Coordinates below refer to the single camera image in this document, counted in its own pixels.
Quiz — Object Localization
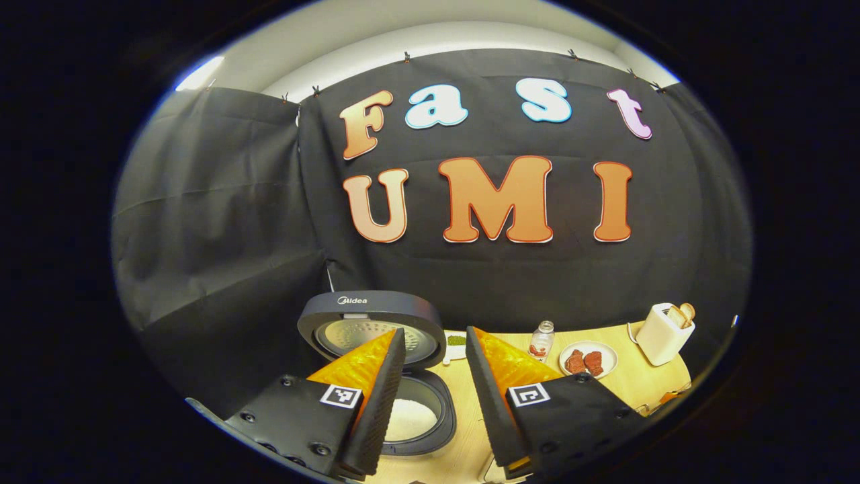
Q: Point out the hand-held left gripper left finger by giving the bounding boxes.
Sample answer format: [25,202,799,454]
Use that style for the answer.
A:
[224,327,408,482]

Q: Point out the white divided bean plate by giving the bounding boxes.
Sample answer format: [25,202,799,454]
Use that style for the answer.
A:
[443,331,469,364]

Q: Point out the clear plastic drink bottle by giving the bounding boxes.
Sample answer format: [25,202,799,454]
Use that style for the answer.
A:
[529,321,556,364]

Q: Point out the white round plate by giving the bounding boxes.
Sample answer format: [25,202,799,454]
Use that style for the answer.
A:
[559,341,619,380]

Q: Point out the ceiling light panel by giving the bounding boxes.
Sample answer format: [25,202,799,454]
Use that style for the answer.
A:
[175,55,226,92]

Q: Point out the dark grey rice cooker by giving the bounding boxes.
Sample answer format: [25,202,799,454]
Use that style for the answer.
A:
[297,290,458,458]

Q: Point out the white rice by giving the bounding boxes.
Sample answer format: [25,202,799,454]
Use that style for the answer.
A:
[384,399,439,443]

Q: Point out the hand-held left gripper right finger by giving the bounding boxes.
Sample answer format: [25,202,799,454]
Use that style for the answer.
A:
[465,326,652,481]

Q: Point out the white toaster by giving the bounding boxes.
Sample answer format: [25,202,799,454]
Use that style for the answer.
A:
[635,302,697,367]

